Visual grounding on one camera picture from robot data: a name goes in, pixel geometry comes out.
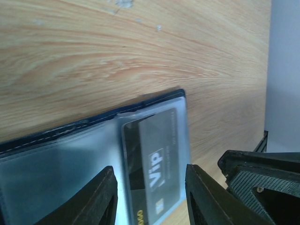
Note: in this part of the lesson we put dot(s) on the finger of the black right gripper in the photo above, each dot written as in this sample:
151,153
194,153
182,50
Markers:
267,183

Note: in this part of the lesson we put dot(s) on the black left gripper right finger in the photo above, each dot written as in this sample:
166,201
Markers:
209,203

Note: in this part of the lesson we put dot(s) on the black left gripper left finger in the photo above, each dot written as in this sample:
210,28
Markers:
94,204

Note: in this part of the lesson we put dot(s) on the blue leather card holder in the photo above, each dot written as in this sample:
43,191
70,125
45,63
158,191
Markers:
42,171

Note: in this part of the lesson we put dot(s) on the black aluminium frame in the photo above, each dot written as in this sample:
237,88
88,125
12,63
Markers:
262,146

